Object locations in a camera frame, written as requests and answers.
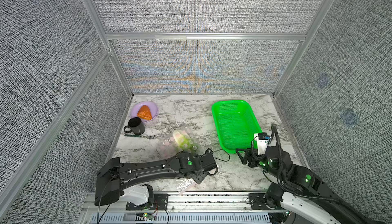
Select green chinese cabbage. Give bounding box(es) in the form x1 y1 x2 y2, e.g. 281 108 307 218
172 130 198 153

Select clear zip-top bag pink dots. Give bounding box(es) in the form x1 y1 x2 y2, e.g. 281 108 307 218
158 127 202 165

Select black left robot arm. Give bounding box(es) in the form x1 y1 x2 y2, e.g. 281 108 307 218
94 149 218 206

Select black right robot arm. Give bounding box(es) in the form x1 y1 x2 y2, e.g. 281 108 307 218
236 124 375 224

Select green plastic basket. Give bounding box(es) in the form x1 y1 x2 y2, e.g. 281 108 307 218
211 100 262 154

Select purple plate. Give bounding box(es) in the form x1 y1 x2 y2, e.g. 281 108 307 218
129 101 159 123

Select black mug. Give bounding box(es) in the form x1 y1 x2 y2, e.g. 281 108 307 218
123 117 146 136

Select orange croissant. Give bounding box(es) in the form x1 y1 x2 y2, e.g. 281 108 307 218
137 105 153 121

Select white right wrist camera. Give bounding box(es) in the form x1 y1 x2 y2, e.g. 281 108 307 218
256 132 271 156

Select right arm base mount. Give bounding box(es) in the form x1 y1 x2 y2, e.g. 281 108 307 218
246 183 290 217

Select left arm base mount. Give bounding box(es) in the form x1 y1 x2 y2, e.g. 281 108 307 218
121 184 169 210

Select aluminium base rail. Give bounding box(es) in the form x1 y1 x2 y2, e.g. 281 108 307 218
79 191 341 224

